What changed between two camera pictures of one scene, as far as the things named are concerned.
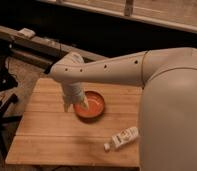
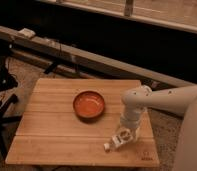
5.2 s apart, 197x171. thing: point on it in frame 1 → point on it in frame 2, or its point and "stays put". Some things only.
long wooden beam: [9, 37] stays put
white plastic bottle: [121, 139] stays put
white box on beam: [27, 33] stays put
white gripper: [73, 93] → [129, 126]
